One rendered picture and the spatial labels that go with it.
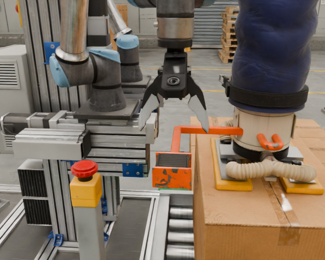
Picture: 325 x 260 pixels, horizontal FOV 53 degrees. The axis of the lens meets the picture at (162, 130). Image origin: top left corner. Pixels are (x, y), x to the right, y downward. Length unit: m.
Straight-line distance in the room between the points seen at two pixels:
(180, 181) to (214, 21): 10.27
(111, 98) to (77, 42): 0.26
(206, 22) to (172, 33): 10.24
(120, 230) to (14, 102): 0.93
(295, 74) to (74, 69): 0.73
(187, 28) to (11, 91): 1.08
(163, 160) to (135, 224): 1.31
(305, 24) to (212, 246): 0.60
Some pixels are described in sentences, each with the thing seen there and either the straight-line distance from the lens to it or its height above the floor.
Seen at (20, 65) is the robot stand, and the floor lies 1.18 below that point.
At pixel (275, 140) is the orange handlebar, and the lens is 0.95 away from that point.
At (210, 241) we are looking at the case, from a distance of 0.85.
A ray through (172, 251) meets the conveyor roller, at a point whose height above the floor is 0.55.
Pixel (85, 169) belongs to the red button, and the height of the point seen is 1.04.
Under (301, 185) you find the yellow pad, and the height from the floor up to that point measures 0.97.
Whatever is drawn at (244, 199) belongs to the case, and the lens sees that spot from 0.92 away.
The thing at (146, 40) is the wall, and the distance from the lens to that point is 10.97.
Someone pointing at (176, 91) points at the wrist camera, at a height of 1.29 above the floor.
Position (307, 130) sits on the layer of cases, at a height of 0.54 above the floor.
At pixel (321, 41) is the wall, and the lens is 11.61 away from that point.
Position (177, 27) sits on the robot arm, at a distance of 0.66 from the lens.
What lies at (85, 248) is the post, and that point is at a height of 0.79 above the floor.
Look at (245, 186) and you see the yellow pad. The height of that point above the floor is 0.97.
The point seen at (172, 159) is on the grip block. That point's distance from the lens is 0.75.
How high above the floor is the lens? 1.44
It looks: 21 degrees down
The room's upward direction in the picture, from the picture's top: straight up
